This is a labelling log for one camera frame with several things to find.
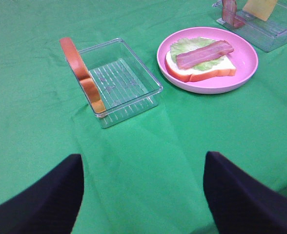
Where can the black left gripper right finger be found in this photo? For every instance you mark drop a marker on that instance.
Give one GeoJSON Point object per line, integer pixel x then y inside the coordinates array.
{"type": "Point", "coordinates": [240, 204]}

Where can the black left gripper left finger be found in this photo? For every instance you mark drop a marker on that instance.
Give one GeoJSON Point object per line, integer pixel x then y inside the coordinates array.
{"type": "Point", "coordinates": [49, 206]}

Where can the white bread slice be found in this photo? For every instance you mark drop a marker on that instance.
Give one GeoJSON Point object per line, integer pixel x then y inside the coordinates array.
{"type": "Point", "coordinates": [220, 67]}
{"type": "Point", "coordinates": [82, 74]}

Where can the bacon strip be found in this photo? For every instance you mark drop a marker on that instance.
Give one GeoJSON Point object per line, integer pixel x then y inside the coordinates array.
{"type": "Point", "coordinates": [229, 14]}
{"type": "Point", "coordinates": [213, 51]}

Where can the green lettuce leaf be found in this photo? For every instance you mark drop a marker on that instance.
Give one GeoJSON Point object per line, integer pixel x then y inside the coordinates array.
{"type": "Point", "coordinates": [185, 45]}

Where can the yellow cheese slice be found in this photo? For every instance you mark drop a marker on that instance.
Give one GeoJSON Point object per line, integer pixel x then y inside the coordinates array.
{"type": "Point", "coordinates": [261, 9]}

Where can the clear left plastic container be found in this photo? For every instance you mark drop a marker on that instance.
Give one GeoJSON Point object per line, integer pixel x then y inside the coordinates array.
{"type": "Point", "coordinates": [126, 86]}

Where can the clear plastic container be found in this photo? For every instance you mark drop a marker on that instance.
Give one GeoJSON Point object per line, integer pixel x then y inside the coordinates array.
{"type": "Point", "coordinates": [126, 86]}
{"type": "Point", "coordinates": [266, 35]}

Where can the pink round plate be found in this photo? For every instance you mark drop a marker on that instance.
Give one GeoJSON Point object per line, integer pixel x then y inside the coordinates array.
{"type": "Point", "coordinates": [244, 58]}

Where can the clear right plastic container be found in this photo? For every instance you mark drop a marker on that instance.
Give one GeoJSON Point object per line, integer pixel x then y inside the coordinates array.
{"type": "Point", "coordinates": [266, 35]}

